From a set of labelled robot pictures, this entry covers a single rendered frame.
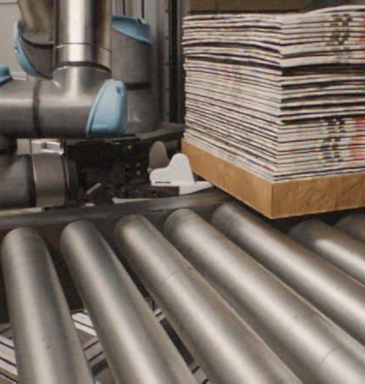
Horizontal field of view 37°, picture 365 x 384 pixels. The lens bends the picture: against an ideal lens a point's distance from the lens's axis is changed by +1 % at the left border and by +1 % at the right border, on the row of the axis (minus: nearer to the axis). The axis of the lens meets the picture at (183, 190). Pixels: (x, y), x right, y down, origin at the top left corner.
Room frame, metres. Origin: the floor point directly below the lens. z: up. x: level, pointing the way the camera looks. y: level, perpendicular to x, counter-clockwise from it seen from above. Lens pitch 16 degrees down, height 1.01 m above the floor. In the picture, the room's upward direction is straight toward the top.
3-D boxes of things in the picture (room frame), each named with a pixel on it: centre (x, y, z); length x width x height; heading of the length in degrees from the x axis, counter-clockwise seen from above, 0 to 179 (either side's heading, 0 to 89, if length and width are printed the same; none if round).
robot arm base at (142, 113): (1.16, 0.12, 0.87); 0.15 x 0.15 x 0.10
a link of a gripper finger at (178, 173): (0.75, 0.00, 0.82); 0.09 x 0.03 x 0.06; 84
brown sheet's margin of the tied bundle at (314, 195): (0.75, -0.12, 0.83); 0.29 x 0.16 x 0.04; 21
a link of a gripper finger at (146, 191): (0.75, 0.05, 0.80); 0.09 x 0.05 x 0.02; 84
